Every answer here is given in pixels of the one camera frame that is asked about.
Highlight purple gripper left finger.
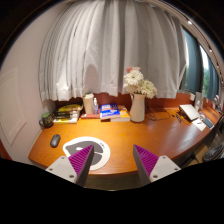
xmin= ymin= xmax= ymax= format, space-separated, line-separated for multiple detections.
xmin=46 ymin=145 xmax=94 ymax=187

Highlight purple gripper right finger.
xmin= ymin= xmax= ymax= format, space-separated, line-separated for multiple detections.
xmin=133 ymin=144 xmax=180 ymax=186

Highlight round grey white mouse pad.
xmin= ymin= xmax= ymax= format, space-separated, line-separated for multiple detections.
xmin=63 ymin=136 xmax=111 ymax=171

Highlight dark grey computer mouse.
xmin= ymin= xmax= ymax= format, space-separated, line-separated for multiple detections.
xmin=50 ymin=134 xmax=61 ymax=148

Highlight green mug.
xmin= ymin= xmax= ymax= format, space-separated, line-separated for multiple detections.
xmin=39 ymin=112 xmax=53 ymax=128

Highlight stack of books left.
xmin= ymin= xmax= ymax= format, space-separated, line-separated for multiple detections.
xmin=53 ymin=104 xmax=83 ymax=124

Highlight white ceramic vase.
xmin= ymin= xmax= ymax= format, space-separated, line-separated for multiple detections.
xmin=130 ymin=94 xmax=145 ymax=122

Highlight orange book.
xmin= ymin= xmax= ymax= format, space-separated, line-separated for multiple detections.
xmin=110 ymin=105 xmax=130 ymax=122

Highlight black office chair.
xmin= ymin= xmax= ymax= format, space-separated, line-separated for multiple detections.
xmin=203 ymin=143 xmax=224 ymax=162

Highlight clear sanitizer bottle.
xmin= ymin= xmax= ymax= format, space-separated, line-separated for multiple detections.
xmin=93 ymin=98 xmax=98 ymax=115

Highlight blue white book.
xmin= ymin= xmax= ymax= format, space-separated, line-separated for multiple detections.
xmin=100 ymin=103 xmax=120 ymax=120

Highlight white paper sheet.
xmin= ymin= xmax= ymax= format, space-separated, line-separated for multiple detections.
xmin=193 ymin=119 xmax=206 ymax=131

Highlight silver laptop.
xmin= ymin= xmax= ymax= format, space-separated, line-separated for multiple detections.
xmin=179 ymin=104 xmax=199 ymax=121

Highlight white cylindrical container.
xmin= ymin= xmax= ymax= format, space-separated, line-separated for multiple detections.
xmin=83 ymin=93 xmax=94 ymax=114

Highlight dark smartphone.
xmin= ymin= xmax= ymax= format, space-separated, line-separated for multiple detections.
xmin=202 ymin=118 xmax=214 ymax=129

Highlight white and pink flowers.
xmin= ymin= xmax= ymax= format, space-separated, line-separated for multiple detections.
xmin=123 ymin=67 xmax=157 ymax=99

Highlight white curtain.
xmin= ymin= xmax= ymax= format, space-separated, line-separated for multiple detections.
xmin=39 ymin=0 xmax=186 ymax=101

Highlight black cable on desk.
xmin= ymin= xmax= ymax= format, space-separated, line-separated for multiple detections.
xmin=145 ymin=107 xmax=172 ymax=122

